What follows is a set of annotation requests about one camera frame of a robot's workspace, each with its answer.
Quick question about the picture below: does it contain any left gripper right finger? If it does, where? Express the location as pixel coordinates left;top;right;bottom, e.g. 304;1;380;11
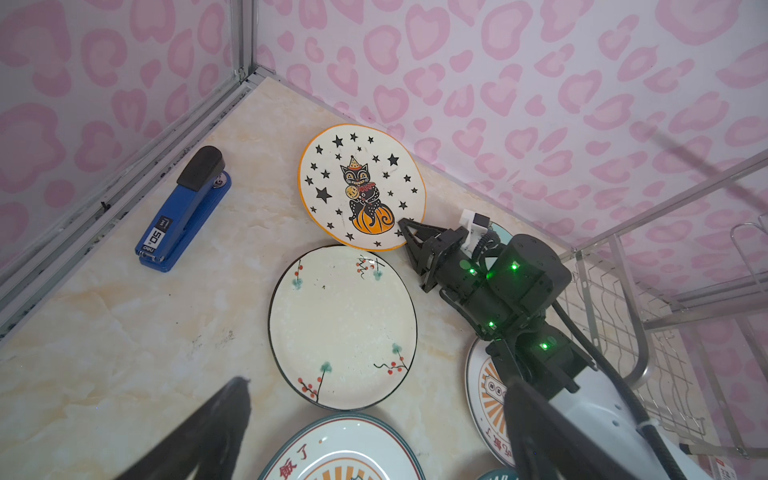
504;379;634;479

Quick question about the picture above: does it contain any teal flower plate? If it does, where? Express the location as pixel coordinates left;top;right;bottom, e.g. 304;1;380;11
485;222;513;246

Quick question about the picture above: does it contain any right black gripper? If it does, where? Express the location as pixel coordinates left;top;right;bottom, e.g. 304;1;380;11
398;218;510;318

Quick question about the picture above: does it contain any small pink white box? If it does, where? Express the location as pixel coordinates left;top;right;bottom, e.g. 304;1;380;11
709;456;738;480

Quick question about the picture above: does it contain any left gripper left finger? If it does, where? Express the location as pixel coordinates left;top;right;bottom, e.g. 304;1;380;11
119;377;251;479

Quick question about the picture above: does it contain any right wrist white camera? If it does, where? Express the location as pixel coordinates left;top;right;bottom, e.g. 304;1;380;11
459;209;491;251

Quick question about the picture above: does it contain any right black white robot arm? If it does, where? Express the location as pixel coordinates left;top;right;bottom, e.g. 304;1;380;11
399;219;705;479

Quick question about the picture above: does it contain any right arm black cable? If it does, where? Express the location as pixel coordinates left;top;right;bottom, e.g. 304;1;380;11
548;299;691;480

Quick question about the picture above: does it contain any cream plate with red berries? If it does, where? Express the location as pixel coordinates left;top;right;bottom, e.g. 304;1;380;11
268;245;418;411

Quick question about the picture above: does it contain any small orange sunburst plate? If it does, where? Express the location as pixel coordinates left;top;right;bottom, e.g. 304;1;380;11
464;338;515;467

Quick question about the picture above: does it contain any cat and stars plate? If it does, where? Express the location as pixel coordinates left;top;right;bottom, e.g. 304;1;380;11
298;124;427;252

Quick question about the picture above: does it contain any large orange sunburst plate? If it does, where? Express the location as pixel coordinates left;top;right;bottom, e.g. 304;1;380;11
259;413;425;480

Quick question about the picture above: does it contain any chrome two-tier dish rack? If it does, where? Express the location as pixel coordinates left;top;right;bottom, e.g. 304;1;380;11
561;152;767;461

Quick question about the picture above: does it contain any dark green rimmed plate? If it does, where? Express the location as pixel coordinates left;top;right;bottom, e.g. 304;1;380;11
477;468;518;480

